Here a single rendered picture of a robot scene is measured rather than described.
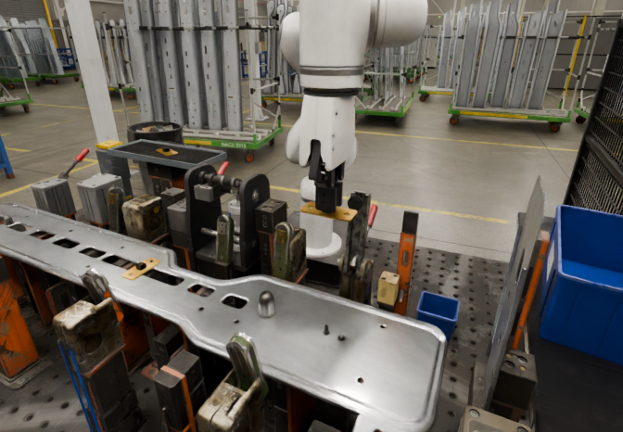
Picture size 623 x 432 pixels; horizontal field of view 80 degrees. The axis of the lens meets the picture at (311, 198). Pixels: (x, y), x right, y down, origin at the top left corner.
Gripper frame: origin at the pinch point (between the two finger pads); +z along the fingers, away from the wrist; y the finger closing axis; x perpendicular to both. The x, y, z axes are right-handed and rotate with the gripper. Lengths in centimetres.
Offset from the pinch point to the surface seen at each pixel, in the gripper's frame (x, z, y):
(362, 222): 1.1, 11.1, -14.8
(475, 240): 27, 126, -241
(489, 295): 30, 57, -69
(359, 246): 0.9, 16.2, -14.1
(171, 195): -55, 17, -20
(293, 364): -2.2, 27.4, 8.5
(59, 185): -102, 22, -18
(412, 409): 17.0, 27.5, 8.0
